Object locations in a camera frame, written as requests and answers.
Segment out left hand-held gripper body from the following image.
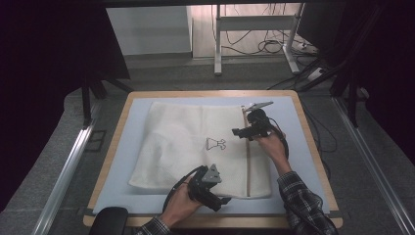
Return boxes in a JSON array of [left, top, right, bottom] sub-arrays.
[[188, 164, 223, 202]]

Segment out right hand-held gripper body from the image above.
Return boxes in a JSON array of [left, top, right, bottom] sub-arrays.
[[244, 101, 274, 140]]

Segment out white mesh laundry bag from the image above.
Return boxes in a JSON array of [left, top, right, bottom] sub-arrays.
[[127, 101, 273, 199]]

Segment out person's right hand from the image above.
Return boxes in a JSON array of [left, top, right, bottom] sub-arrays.
[[254, 130, 292, 174]]

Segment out person's left hand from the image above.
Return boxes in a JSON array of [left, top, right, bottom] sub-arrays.
[[159, 177, 204, 228]]

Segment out white power strip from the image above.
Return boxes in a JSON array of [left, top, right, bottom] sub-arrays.
[[306, 67, 327, 82]]

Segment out black metal stand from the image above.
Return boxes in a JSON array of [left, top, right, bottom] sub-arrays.
[[80, 73, 134, 129], [328, 65, 364, 129]]

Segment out black chair back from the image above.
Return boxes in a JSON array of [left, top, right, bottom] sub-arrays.
[[88, 206, 129, 235]]

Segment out white cabinet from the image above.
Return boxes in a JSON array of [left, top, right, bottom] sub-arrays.
[[106, 5, 194, 57]]

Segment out dark curtain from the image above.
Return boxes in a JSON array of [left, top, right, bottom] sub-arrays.
[[0, 0, 131, 212], [321, 0, 415, 165]]

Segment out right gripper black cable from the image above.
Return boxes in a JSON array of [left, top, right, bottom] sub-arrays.
[[268, 117, 291, 161]]

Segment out black floor cable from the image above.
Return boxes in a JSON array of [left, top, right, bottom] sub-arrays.
[[301, 102, 338, 182]]

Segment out tangle of floor cables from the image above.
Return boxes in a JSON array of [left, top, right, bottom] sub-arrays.
[[221, 3, 316, 57]]

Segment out white desk frame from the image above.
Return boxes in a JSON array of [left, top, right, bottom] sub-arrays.
[[213, 3, 301, 76]]

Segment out aluminium floor rail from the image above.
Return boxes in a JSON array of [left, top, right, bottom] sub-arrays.
[[31, 104, 101, 235], [332, 97, 415, 235]]

